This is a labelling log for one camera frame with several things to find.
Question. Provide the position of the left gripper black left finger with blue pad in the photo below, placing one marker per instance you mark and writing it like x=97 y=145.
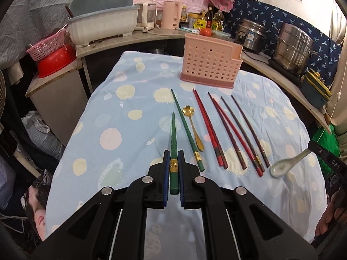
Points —
x=111 y=224

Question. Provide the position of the white ceramic soup spoon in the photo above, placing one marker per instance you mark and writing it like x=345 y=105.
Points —
x=282 y=167

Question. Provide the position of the green chopstick gold band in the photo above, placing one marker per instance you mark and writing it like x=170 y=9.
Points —
x=174 y=178

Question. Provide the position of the gold flower spoon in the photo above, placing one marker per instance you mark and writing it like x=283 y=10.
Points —
x=189 y=111

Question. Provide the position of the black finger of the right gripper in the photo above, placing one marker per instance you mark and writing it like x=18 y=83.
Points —
x=328 y=157

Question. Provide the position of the dark brown chopstick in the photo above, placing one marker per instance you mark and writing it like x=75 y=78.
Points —
x=262 y=151
x=255 y=158

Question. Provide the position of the pink plastic basket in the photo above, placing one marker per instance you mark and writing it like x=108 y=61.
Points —
x=47 y=46

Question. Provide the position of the red plastic basin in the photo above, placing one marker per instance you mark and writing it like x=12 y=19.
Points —
x=56 y=61

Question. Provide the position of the blue patterned tablecloth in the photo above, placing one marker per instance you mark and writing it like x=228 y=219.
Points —
x=126 y=128

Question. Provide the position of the pink perforated utensil holder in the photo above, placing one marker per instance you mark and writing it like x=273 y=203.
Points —
x=210 y=61

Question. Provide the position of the red tomato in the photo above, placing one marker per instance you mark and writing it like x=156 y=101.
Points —
x=205 y=32

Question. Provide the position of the cooking oil bottle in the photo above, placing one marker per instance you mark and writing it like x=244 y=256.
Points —
x=217 y=21

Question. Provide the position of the dark maroon chopstick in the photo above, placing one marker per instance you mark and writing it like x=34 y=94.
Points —
x=228 y=131

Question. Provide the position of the pink electric kettle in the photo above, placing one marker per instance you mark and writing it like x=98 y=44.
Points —
x=171 y=15

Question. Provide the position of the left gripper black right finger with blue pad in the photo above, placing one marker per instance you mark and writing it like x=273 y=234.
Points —
x=236 y=225

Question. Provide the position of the white dish rack teal lid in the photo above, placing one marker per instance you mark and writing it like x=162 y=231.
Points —
x=99 y=19

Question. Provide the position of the black induction cooker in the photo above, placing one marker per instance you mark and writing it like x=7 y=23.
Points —
x=294 y=79

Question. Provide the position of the person's hand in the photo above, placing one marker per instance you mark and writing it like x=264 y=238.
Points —
x=338 y=214

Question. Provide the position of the navy floral cloth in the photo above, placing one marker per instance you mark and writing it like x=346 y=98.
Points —
x=328 y=52

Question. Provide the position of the yellow and navy bowls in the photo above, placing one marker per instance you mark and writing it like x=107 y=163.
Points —
x=314 y=89

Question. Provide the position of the clear food container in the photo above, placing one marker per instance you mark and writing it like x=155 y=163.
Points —
x=220 y=35

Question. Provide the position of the stainless steel steamer pot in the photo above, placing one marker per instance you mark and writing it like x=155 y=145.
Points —
x=294 y=49

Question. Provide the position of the yellow seasoning bag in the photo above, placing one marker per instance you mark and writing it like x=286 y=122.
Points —
x=200 y=24

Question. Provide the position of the silver rice cooker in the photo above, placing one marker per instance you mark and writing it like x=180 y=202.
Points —
x=251 y=35

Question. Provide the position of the white glass electric kettle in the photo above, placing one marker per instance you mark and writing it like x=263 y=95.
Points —
x=146 y=16

